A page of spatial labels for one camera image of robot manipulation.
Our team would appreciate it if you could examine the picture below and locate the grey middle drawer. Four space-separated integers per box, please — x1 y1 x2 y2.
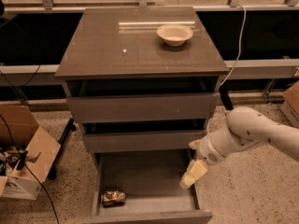
82 119 207 153

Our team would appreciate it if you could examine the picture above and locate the white cable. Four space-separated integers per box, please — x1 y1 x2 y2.
219 3 248 88

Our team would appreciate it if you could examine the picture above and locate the orange can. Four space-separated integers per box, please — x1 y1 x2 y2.
101 189 126 206

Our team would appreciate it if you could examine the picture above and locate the grey top drawer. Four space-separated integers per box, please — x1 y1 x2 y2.
67 77 217 123

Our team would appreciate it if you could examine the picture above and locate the grey bottom drawer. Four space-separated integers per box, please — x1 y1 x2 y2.
83 149 212 224

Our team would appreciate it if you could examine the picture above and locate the grey drawer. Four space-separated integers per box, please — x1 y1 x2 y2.
67 77 217 123
83 149 212 224
82 119 207 153

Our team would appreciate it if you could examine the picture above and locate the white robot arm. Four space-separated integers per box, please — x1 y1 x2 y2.
179 106 299 189

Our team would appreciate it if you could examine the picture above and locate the black cable on floor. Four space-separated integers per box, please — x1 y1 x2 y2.
0 113 61 224

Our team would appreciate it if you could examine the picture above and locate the black stand leg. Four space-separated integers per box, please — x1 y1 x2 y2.
48 119 76 180

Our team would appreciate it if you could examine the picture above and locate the open cardboard box left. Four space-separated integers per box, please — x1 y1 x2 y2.
0 105 60 200

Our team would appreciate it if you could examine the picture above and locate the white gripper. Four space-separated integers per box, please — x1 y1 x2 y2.
179 134 225 189

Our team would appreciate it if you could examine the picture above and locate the white paper bowl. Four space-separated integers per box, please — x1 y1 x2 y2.
157 24 193 47

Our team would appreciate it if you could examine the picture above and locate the black bracket behind cabinet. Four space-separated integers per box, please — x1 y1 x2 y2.
219 86 234 110

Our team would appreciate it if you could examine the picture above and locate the cardboard box right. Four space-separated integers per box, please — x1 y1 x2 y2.
280 81 299 128

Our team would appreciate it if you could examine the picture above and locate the grey drawer cabinet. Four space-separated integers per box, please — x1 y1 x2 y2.
54 6 230 224

